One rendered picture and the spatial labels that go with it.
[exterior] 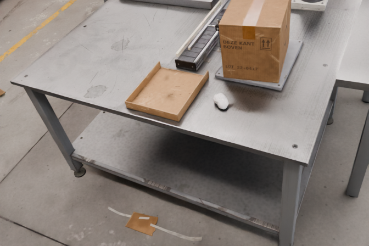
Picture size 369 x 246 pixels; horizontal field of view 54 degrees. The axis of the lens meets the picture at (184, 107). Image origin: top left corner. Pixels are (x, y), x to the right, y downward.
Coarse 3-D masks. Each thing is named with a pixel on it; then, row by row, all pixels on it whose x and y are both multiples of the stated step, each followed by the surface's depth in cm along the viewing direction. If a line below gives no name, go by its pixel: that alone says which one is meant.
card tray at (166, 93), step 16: (144, 80) 166; (160, 80) 169; (176, 80) 167; (192, 80) 166; (128, 96) 158; (144, 96) 162; (160, 96) 161; (176, 96) 159; (192, 96) 154; (144, 112) 155; (160, 112) 149; (176, 112) 152
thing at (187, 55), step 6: (222, 12) 197; (210, 18) 194; (216, 18) 193; (210, 30) 185; (204, 36) 182; (210, 36) 181; (198, 42) 179; (204, 42) 178; (186, 48) 177; (192, 48) 176; (198, 48) 175; (186, 54) 173; (192, 54) 172; (198, 54) 172; (180, 60) 171; (186, 60) 169; (192, 60) 169
